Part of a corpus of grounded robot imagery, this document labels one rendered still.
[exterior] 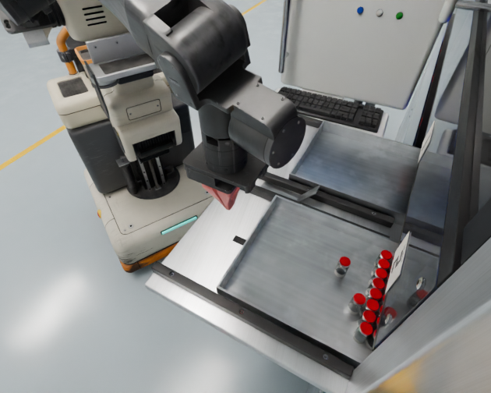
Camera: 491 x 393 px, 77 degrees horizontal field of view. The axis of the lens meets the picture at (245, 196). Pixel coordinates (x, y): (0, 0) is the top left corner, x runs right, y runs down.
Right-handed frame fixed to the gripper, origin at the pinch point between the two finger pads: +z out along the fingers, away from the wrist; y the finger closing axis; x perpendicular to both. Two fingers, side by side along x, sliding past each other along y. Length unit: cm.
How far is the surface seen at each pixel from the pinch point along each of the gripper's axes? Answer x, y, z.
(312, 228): 16.8, 10.7, 19.9
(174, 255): -3.7, -12.5, 19.8
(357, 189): 33.3, 16.4, 20.1
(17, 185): 25, -181, 107
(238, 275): -1.4, 1.7, 19.7
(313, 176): 32.6, 5.2, 20.0
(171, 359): -10, -29, 108
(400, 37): 89, 11, 4
